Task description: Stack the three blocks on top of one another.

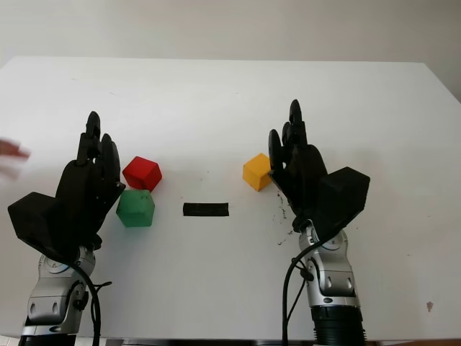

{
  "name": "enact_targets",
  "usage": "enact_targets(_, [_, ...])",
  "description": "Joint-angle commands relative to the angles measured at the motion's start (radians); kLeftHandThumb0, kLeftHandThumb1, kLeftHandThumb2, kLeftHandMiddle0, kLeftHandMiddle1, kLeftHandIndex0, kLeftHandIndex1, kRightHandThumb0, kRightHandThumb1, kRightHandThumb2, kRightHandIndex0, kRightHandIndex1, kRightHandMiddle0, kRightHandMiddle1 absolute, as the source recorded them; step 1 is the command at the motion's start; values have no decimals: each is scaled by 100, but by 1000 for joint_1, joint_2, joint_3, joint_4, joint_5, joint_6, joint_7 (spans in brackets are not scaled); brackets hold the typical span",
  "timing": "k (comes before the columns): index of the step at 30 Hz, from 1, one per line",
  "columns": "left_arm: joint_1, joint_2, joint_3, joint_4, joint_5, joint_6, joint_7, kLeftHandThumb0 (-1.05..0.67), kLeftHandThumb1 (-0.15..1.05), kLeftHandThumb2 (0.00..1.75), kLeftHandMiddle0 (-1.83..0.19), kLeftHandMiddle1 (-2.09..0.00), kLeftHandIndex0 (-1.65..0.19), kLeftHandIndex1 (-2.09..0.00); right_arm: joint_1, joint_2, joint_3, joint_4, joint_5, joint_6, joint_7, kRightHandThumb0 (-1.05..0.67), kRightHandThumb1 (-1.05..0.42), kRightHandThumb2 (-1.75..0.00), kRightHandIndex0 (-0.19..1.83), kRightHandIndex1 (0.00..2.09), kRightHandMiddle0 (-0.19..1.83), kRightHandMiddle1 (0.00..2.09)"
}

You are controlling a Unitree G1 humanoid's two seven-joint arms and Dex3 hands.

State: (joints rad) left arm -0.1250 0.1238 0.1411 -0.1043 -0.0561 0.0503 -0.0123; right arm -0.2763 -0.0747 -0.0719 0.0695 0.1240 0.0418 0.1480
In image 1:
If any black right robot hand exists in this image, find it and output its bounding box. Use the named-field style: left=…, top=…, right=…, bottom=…
left=268, top=99, right=331, bottom=234

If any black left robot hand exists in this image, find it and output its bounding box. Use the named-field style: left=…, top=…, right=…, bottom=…
left=53, top=110, right=127, bottom=250

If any blurred person's hand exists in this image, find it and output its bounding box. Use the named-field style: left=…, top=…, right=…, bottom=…
left=0, top=139, right=32, bottom=161

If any yellow wooden block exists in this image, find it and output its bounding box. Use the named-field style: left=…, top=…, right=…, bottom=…
left=242, top=152, right=274, bottom=193

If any green wooden block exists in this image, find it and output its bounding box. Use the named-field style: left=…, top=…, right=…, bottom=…
left=115, top=189, right=156, bottom=229

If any red wooden block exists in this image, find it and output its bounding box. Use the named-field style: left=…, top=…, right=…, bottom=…
left=122, top=156, right=162, bottom=192

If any black tape strip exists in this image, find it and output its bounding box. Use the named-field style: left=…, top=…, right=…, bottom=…
left=182, top=202, right=230, bottom=218

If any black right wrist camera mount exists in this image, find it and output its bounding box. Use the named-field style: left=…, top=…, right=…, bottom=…
left=315, top=166, right=371, bottom=239

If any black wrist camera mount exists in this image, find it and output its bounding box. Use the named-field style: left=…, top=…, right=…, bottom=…
left=7, top=192, right=79, bottom=266
left=315, top=166, right=371, bottom=239

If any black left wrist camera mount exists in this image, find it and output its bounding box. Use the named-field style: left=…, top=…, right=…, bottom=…
left=7, top=192, right=79, bottom=266

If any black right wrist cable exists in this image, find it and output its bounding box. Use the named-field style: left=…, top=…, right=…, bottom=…
left=282, top=230, right=327, bottom=346

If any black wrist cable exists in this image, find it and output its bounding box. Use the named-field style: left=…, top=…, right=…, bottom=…
left=66, top=261, right=112, bottom=346
left=282, top=230, right=327, bottom=346

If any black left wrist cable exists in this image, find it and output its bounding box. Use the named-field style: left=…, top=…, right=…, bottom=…
left=66, top=261, right=112, bottom=346

